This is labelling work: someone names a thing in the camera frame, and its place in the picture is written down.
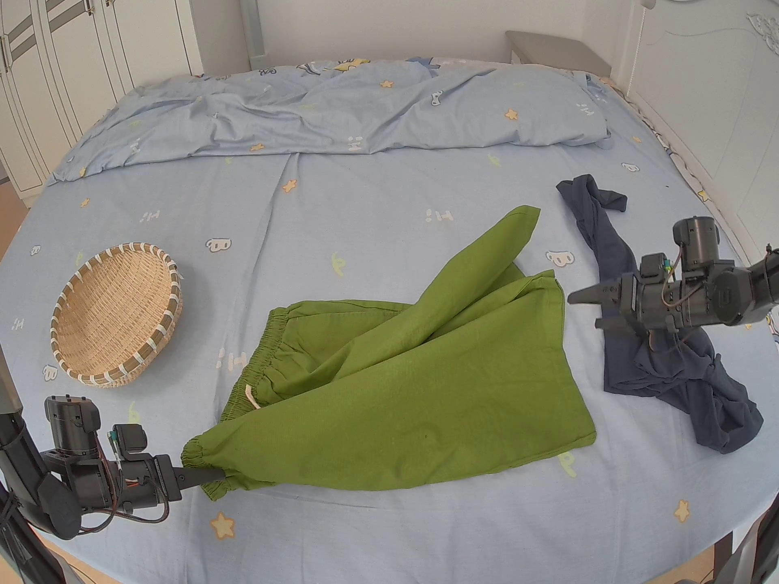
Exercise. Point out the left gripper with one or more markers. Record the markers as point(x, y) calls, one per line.
point(146, 481)

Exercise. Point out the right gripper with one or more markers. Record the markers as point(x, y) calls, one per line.
point(657, 308)

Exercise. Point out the green shorts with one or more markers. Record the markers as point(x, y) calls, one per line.
point(414, 387)

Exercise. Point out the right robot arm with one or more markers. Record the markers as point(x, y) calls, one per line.
point(733, 295)

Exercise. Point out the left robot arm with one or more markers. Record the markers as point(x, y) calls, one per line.
point(67, 490)

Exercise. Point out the dark blue garment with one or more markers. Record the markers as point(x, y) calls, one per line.
point(608, 235)

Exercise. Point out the round woven basket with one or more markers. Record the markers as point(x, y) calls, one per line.
point(109, 314)

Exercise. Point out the bed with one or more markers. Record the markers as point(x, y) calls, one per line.
point(365, 216)

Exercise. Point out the grey bedside table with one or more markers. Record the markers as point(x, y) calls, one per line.
point(548, 49)

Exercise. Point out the pale blue quilt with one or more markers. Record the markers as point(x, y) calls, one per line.
point(341, 113)

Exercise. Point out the white wardrobe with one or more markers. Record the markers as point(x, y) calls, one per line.
point(73, 52)

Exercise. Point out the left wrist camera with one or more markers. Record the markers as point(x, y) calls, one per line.
point(129, 441)

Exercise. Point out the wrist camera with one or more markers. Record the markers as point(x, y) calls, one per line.
point(129, 441)
point(652, 268)

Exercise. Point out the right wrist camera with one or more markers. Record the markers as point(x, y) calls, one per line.
point(652, 268)

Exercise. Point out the grey wall pipe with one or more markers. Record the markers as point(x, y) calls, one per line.
point(249, 10)

